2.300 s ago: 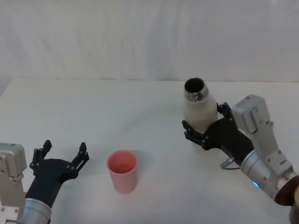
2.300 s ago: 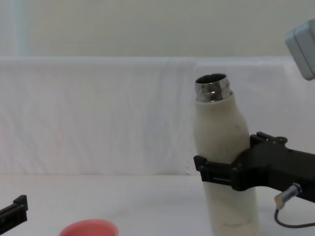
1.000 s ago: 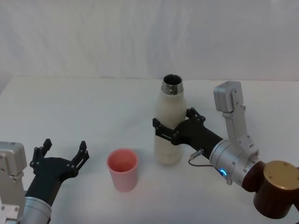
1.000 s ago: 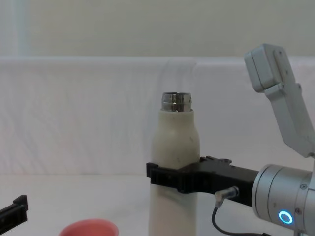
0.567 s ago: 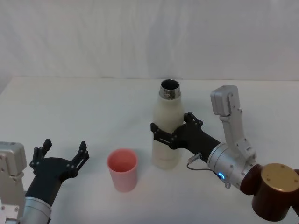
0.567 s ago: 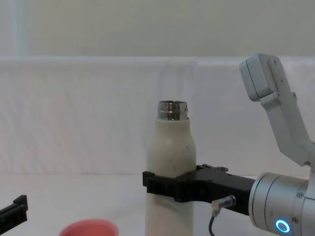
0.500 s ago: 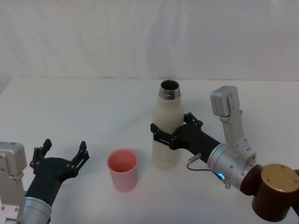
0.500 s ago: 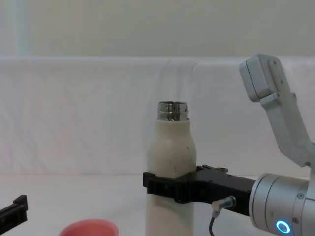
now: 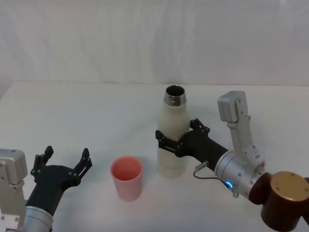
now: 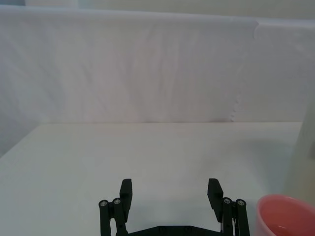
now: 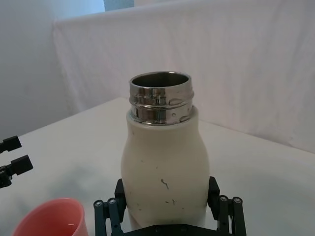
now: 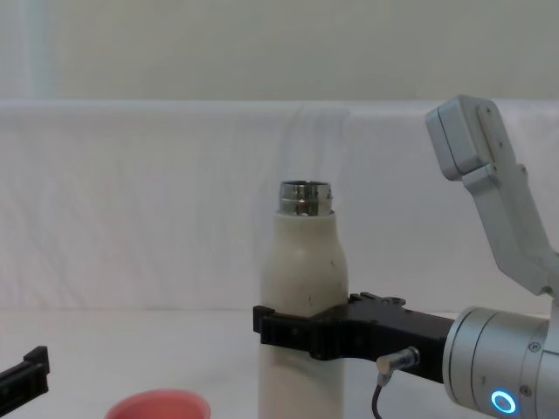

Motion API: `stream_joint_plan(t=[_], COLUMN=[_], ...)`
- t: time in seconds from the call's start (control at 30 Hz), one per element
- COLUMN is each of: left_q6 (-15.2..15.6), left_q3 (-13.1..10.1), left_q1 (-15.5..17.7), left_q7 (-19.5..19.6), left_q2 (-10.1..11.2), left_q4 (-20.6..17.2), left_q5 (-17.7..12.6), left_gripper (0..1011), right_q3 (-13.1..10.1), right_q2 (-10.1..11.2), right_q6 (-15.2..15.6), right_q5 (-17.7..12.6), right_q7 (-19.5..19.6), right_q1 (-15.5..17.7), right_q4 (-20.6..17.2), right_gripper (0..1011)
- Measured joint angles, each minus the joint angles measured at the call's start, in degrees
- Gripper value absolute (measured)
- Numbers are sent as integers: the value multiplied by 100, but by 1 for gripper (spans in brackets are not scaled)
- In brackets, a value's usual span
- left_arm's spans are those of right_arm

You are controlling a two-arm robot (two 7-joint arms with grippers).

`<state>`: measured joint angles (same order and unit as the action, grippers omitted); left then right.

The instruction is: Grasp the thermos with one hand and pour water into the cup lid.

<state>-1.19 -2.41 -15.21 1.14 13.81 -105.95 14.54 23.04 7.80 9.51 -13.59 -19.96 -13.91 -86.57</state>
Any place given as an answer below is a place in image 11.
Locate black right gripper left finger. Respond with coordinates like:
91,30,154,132
93,178,129,236

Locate white table cloth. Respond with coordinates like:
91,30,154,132
0,97,315,236

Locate cream vacuum bottle steel neck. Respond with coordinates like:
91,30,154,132
120,71,211,230

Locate white curtain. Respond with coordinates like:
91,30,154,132
0,0,315,156

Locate pink cup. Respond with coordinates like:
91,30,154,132
11,197,89,236

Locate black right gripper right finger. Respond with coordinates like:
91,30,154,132
206,176,247,236

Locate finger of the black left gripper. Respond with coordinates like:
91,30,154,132
0,154,34,189
0,135,23,154

